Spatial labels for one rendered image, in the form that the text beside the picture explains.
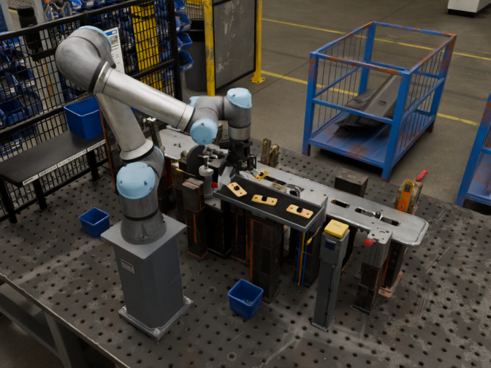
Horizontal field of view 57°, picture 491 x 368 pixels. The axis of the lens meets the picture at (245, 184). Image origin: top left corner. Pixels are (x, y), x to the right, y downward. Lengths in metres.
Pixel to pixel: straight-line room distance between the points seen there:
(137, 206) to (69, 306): 0.65
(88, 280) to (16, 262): 0.36
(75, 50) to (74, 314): 1.03
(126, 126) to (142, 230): 0.33
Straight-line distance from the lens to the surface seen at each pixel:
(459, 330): 1.94
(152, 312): 1.71
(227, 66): 5.18
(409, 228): 1.82
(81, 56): 1.32
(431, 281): 2.08
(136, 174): 1.45
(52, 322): 2.20
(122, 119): 1.49
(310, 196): 1.70
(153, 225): 1.51
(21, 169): 2.22
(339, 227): 1.50
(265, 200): 1.57
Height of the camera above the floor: 2.09
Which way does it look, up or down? 34 degrees down
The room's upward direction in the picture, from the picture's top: straight up
